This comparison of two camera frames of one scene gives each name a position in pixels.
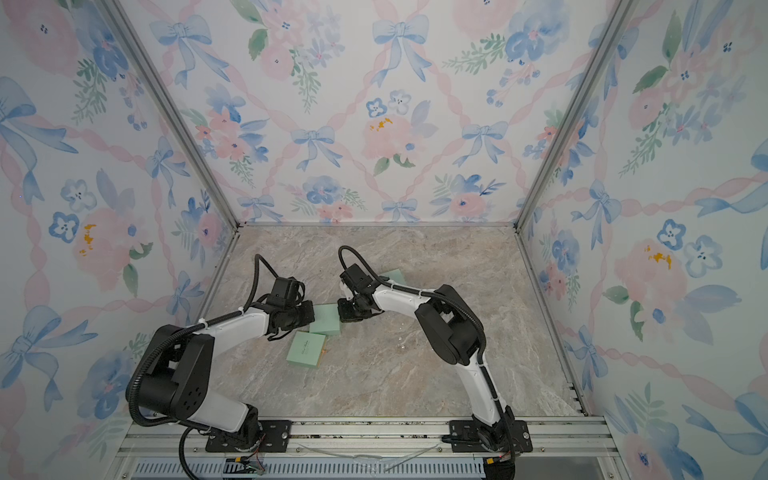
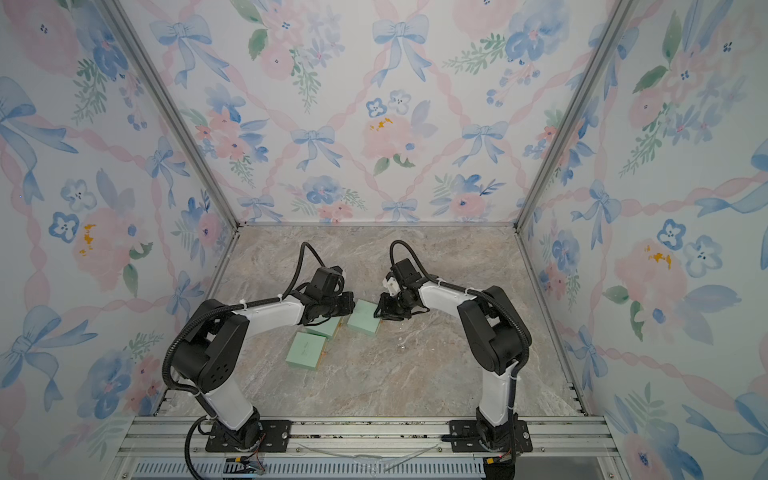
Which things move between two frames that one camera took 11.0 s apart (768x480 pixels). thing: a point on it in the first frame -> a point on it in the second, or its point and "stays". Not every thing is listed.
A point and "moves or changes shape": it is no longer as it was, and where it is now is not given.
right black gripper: [344, 315] -> [385, 310]
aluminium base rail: [563, 448] stays
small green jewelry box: [306, 349] stays
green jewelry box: [395, 276] moves or changes shape
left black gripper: [308, 306] -> [349, 301]
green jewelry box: [326, 320] stays
